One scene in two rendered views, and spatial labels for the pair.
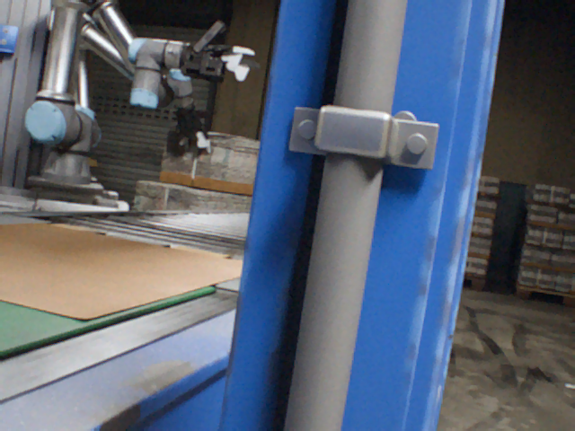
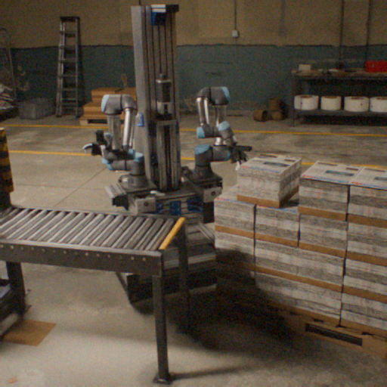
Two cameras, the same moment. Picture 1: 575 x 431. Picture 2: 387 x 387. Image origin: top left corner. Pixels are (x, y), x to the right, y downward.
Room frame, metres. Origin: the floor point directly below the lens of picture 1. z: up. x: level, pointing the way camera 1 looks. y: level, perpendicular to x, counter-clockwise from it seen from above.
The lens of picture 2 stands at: (2.38, -2.87, 2.03)
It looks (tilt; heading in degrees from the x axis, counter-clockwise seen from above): 20 degrees down; 89
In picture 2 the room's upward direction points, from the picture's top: 2 degrees counter-clockwise
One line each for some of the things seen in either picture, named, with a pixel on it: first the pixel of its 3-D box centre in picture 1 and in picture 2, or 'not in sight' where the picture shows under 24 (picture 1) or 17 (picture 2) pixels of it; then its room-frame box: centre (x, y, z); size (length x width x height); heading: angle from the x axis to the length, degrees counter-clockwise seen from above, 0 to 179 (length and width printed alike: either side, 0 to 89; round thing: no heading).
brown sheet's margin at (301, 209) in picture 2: not in sight; (330, 202); (3.26, 0.10, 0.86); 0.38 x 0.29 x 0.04; 58
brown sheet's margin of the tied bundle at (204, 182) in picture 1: (234, 186); (262, 197); (2.87, 0.24, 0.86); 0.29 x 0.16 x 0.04; 147
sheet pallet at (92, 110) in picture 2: not in sight; (118, 106); (1.22, 6.78, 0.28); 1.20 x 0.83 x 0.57; 164
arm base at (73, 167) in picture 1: (67, 165); (137, 178); (2.05, 0.69, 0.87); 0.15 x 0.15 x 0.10
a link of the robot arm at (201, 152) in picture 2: not in sight; (203, 153); (2.53, 0.85, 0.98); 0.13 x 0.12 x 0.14; 1
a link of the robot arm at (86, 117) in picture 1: (72, 127); (135, 162); (2.04, 0.69, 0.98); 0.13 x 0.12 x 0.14; 173
